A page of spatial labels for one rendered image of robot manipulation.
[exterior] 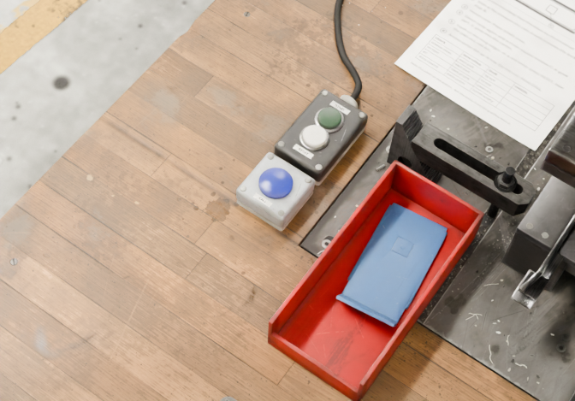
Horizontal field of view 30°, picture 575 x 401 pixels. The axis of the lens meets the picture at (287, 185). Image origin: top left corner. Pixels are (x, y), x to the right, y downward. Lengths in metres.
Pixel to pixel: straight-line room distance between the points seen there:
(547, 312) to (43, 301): 0.57
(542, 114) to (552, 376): 0.35
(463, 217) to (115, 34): 1.47
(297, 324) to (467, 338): 0.19
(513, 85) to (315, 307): 0.41
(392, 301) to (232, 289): 0.18
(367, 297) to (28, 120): 1.38
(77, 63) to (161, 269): 1.34
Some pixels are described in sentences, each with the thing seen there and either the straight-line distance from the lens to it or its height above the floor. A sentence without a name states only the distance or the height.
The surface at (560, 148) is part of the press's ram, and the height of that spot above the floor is 1.14.
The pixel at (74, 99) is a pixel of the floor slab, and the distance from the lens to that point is 2.47.
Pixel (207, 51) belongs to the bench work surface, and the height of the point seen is 0.90.
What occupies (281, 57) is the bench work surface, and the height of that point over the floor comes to 0.90.
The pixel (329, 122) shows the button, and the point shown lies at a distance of 1.29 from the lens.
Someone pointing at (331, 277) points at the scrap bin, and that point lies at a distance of 1.22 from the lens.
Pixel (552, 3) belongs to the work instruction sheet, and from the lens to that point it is 1.50.
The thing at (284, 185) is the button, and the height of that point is 0.94.
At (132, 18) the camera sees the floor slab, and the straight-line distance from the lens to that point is 2.59.
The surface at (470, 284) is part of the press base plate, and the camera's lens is 1.25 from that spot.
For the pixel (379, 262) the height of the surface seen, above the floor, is 0.91.
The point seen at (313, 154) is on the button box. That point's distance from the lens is 1.27.
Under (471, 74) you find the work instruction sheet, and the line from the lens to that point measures 1.40.
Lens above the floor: 2.01
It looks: 60 degrees down
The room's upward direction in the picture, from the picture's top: 4 degrees clockwise
